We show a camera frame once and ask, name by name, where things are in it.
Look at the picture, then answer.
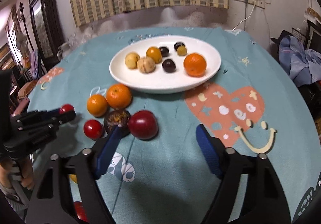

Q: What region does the white oval plate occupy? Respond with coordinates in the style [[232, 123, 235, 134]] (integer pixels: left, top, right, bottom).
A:
[[109, 35, 222, 94]]

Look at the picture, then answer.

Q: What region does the dark plum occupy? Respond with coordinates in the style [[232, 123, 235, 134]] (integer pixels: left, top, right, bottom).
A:
[[162, 59, 176, 73], [159, 46, 169, 58], [174, 42, 185, 50]]

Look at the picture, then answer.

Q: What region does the yellow-red small apple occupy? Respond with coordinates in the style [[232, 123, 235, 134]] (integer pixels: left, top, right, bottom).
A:
[[137, 57, 156, 74]]

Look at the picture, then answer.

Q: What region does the blue clothes pile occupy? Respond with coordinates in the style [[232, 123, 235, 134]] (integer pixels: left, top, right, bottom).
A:
[[278, 35, 321, 87]]

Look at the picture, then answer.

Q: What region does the small olive-yellow fruit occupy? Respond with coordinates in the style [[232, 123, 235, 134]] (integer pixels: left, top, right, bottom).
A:
[[176, 45, 187, 56]]

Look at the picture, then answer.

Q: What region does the dark framed mirror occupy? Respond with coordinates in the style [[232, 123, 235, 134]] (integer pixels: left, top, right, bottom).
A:
[[29, 0, 64, 70]]

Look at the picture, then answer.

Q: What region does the orange tangerine small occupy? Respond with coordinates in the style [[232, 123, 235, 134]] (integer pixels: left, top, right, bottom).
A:
[[86, 94, 109, 117]]

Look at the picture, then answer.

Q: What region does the large orange tangerine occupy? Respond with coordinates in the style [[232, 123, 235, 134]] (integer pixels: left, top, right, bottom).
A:
[[183, 53, 207, 77]]

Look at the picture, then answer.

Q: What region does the dark plum front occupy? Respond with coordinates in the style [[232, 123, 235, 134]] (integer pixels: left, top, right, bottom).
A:
[[162, 59, 176, 73]]

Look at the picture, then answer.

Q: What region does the white power cable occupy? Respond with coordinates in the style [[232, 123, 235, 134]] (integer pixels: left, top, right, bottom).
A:
[[232, 3, 256, 32]]

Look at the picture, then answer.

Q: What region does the small yellow loquat fruit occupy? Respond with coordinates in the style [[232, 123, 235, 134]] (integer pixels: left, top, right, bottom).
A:
[[125, 52, 140, 70]]

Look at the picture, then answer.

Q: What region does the dark purple passion fruit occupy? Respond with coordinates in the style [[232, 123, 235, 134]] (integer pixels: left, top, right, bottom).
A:
[[103, 109, 131, 137]]

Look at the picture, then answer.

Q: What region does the large red plum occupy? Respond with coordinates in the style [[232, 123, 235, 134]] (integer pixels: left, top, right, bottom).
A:
[[128, 110, 159, 140]]

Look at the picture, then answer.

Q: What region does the dark plum at back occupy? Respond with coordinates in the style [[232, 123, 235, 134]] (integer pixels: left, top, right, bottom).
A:
[[174, 42, 185, 50]]

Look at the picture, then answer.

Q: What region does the teal patterned tablecloth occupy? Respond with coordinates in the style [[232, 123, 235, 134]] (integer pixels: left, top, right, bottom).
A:
[[29, 28, 320, 223]]

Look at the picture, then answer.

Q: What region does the dark plum near centre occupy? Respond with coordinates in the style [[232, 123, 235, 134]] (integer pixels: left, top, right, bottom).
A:
[[159, 46, 169, 58]]

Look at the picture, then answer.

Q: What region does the small yellow-orange fruit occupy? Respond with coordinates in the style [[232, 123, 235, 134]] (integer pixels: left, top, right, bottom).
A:
[[146, 47, 162, 64]]

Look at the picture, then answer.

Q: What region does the small red plum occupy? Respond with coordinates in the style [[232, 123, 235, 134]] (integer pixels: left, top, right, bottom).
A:
[[59, 104, 75, 114]]

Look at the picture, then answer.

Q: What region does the person's hand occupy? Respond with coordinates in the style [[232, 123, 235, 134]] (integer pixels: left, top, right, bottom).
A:
[[1, 158, 35, 190]]

